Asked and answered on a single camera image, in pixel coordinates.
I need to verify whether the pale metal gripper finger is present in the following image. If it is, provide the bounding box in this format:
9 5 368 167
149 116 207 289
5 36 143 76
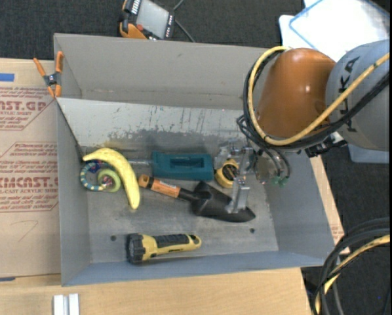
214 144 246 167
226 175 251 215

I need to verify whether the teal flat block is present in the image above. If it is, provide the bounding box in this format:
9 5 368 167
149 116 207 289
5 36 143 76
151 151 215 182

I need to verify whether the grey metal bin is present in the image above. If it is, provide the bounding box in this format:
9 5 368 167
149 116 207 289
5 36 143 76
53 33 336 287

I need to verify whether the yellow and black flashlight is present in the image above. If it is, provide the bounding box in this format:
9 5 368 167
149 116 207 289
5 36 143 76
125 232 203 264

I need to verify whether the yellow banana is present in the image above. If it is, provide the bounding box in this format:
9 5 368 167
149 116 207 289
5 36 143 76
82 148 141 211

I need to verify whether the brown cardboard board, red print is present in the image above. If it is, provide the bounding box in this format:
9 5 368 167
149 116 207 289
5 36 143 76
0 56 63 284

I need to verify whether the black trowel with orange handle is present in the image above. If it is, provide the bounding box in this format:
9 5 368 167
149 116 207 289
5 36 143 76
138 174 257 224

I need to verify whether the black cylinder on white bracket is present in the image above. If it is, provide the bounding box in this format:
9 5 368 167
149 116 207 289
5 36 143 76
304 132 348 159

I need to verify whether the light green ring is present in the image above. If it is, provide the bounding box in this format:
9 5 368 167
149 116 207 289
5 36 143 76
96 169 123 194

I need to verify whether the blue and yellow striped ring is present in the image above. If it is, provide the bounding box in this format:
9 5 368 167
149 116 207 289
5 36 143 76
79 161 109 192

